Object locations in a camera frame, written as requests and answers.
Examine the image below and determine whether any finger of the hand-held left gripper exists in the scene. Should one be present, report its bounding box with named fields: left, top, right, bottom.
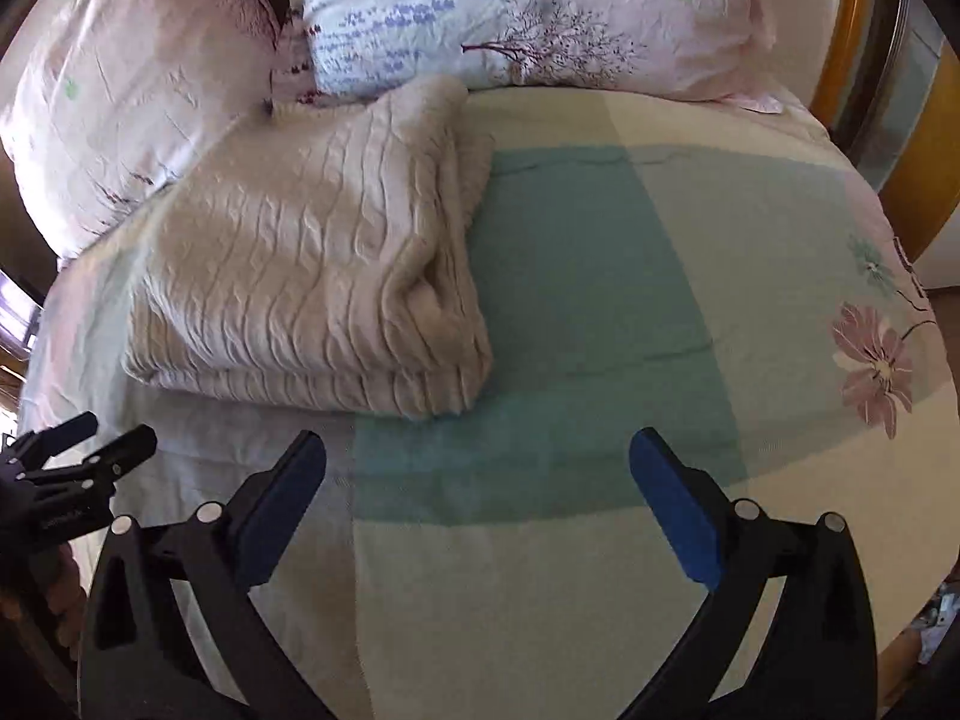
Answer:
left=22, top=424, right=158, bottom=496
left=7, top=412, right=100, bottom=466

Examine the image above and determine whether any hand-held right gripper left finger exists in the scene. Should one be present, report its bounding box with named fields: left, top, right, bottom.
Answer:
left=79, top=430, right=338, bottom=720

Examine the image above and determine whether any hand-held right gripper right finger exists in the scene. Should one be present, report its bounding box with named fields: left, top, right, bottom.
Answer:
left=619, top=427, right=880, bottom=720

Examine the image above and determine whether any beige cable knit sweater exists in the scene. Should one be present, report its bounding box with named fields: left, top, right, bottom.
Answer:
left=121, top=75, right=496, bottom=421

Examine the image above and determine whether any person's left hand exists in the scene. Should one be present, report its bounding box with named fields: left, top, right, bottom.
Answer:
left=30, top=540, right=87, bottom=650

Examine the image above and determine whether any pastel checked floral bedsheet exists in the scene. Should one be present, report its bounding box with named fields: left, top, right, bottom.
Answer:
left=19, top=86, right=938, bottom=720

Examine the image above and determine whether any pink floral pillow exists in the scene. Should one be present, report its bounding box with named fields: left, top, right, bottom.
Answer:
left=0, top=0, right=290, bottom=260

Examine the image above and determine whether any wooden bed headboard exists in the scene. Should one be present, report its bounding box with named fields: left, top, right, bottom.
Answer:
left=810, top=0, right=960, bottom=263

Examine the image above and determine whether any white floral pillow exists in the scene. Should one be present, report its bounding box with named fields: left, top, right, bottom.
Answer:
left=262, top=0, right=777, bottom=102

